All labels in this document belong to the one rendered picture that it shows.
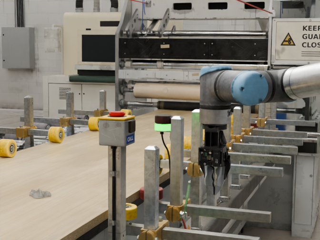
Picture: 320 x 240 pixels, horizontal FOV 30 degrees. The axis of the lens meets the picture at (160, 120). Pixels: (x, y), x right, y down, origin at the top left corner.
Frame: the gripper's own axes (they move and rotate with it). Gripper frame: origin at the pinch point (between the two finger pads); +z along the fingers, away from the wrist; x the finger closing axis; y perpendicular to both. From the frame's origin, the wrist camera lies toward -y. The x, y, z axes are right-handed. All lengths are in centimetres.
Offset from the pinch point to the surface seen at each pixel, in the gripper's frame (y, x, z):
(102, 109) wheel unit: -201, -121, 0
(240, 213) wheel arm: -18.9, 4.7, 11.7
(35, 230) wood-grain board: 33, -42, 7
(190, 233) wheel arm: 5.8, -5.9, 12.1
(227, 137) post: -90, -14, -2
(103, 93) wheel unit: -201, -120, -11
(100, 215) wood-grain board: 12.2, -31.6, 7.3
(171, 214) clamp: -12.4, -17.1, 12.3
